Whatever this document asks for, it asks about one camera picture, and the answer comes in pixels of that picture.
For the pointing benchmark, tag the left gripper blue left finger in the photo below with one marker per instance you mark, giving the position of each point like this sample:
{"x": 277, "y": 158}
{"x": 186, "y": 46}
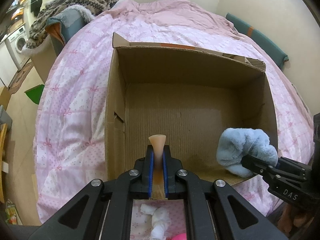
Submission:
{"x": 149, "y": 167}

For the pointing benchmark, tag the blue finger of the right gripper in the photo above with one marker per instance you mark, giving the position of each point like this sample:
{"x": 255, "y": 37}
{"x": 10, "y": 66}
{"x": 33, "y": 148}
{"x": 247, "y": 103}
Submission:
{"x": 256, "y": 165}

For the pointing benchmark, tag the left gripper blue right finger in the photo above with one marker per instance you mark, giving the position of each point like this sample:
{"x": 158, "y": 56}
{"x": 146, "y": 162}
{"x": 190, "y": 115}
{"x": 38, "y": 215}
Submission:
{"x": 166, "y": 151}

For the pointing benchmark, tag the white sock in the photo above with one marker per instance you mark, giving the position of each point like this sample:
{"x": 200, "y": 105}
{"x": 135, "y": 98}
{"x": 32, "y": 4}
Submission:
{"x": 160, "y": 220}

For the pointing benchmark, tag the light blue fluffy sock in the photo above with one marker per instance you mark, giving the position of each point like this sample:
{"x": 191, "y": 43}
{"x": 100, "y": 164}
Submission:
{"x": 235, "y": 143}

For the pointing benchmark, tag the open brown cardboard box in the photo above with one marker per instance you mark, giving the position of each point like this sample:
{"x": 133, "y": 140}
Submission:
{"x": 190, "y": 95}

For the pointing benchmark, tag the pink patterned quilt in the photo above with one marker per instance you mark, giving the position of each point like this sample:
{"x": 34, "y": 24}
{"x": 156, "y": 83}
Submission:
{"x": 78, "y": 201}

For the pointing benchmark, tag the teal headboard cushion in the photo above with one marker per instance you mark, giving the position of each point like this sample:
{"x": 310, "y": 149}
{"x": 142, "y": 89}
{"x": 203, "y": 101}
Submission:
{"x": 273, "y": 51}

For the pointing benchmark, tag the green plastic dustpan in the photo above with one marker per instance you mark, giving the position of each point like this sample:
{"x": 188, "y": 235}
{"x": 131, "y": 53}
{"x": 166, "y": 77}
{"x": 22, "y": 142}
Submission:
{"x": 35, "y": 93}

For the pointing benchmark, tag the grey trash bin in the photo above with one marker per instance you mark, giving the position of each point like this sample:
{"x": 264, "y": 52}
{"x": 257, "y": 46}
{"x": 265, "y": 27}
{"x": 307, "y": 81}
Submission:
{"x": 5, "y": 118}

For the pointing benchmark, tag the brown door mat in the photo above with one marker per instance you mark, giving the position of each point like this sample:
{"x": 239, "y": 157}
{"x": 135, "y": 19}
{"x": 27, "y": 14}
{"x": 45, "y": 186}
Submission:
{"x": 20, "y": 77}

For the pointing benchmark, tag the grey fur-trimmed jacket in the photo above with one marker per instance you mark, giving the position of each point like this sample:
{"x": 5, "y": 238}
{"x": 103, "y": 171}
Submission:
{"x": 63, "y": 26}

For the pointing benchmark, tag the brown patterned knit blanket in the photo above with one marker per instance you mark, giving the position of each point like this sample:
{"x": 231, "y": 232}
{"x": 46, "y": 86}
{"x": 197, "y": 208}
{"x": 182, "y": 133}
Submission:
{"x": 87, "y": 8}

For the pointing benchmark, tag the white kitchen cabinets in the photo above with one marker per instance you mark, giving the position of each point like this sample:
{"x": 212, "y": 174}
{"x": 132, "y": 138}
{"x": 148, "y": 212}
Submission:
{"x": 8, "y": 68}

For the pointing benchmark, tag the white washing machine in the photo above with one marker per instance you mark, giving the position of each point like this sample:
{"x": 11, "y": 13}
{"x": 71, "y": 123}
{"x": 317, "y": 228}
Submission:
{"x": 15, "y": 43}

